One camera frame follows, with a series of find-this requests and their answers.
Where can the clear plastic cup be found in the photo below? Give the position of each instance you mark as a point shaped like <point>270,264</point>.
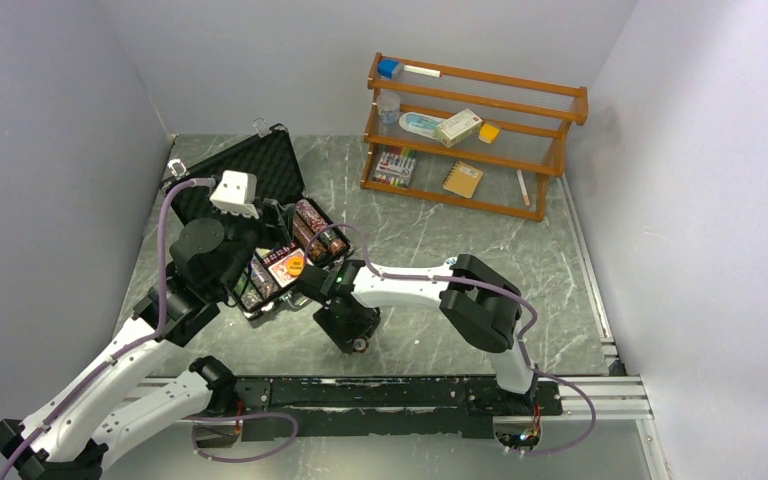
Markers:
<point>388,106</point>

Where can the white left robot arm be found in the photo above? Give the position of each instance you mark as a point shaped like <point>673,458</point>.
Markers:
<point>83,430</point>

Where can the orange wooden shelf rack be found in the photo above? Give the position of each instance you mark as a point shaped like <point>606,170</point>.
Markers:
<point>535,119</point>

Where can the orange spiral notebook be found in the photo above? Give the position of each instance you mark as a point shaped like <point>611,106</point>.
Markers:
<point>462,179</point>

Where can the red playing card deck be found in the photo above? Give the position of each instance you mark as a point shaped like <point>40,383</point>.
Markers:
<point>275,264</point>

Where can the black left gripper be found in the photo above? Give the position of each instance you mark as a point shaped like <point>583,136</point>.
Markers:
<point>280,221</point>

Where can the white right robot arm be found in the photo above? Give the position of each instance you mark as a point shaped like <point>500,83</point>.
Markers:
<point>481,305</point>

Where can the white pen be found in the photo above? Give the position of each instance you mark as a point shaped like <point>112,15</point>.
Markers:
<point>523,188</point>

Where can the black poker chip case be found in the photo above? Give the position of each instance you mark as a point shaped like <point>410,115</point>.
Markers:
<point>269,156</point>

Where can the purple red chip row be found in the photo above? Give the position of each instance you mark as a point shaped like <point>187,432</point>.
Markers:
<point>312,217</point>

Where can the white cardboard box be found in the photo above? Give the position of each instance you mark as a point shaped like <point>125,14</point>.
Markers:
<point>457,127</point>

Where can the orange brown chip row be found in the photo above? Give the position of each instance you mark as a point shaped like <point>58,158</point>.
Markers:
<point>305,236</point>

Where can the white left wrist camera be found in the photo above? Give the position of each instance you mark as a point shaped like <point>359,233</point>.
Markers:
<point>235,194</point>

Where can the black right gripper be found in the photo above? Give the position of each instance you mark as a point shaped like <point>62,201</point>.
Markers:
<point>339,334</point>

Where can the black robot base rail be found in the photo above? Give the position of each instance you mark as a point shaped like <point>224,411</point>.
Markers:
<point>467,405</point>

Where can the coloured marker pack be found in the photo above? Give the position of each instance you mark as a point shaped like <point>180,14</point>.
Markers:
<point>395,166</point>

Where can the orange big blind button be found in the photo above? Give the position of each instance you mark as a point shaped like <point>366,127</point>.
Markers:
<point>295,265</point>

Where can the yellow small block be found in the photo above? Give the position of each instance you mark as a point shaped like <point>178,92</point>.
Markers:
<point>488,133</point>

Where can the green red chip row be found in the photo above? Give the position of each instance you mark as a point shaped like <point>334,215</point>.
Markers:
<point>247,294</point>

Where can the orange hundred chip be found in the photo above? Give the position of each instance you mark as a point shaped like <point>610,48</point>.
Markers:
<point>360,345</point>

